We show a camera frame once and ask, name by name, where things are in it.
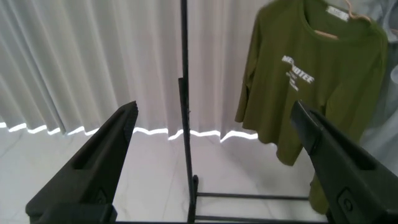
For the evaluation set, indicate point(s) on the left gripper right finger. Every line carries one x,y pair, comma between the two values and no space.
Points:
357,174

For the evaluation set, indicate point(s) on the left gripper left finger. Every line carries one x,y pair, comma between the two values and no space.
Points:
81,180

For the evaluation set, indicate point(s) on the green printed shirt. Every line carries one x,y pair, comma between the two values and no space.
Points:
280,109

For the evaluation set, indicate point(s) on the pink clothes hanger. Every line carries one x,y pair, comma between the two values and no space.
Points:
326,34

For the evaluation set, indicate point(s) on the black clothes rack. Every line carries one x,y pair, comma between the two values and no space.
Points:
185,109

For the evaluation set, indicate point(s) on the white curtain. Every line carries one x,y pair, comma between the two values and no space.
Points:
93,62

